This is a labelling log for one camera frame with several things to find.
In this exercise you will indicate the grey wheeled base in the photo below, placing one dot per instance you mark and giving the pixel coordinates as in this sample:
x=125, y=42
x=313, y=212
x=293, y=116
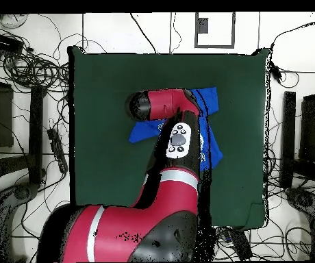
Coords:
x=23, y=191
x=304, y=200

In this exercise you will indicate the black power adapter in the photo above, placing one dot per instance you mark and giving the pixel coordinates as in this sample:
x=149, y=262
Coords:
x=276, y=72

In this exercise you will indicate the black frame stand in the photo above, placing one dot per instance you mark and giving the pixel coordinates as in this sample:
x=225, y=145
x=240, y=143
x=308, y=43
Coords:
x=36, y=123
x=288, y=137

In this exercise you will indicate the blue printed t-shirt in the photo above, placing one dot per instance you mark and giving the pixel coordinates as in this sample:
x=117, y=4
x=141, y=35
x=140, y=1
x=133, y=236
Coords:
x=211, y=98

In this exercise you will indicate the black electronics box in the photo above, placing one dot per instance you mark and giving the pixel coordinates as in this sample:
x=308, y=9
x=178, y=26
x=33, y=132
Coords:
x=5, y=43

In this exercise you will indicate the grey square frame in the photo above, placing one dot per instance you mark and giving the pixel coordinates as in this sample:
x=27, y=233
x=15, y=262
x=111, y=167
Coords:
x=201, y=26

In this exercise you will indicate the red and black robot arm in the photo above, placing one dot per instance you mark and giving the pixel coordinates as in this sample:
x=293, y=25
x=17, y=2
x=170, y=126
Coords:
x=146, y=227

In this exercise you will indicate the dark green table cloth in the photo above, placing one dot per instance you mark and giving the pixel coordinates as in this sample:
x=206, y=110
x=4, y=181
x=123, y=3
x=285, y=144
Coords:
x=105, y=178

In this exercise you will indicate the black power strip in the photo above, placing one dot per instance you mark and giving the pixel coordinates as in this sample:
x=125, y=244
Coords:
x=57, y=149
x=241, y=245

